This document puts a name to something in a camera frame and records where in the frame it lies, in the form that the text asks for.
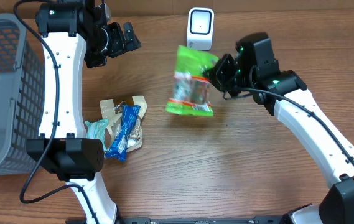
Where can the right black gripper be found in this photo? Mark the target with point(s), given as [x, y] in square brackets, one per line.
[216, 74]

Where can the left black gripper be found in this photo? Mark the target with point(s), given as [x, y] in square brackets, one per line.
[120, 44]

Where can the green snack packet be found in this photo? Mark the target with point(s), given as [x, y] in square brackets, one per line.
[190, 96]

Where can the beige brown cookie bag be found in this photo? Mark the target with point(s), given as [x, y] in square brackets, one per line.
[112, 109]

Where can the light teal snack packet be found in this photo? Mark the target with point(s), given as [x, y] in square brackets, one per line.
[96, 130]

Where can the blue snack bar wrapper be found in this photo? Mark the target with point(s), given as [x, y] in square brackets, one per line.
[118, 149]

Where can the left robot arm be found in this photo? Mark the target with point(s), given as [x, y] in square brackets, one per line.
[74, 35]

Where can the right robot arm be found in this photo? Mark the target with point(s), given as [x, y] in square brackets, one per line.
[286, 96]

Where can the grey plastic mesh basket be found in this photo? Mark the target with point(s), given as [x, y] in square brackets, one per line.
[22, 81]

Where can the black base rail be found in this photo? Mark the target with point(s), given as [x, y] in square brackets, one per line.
[268, 219]

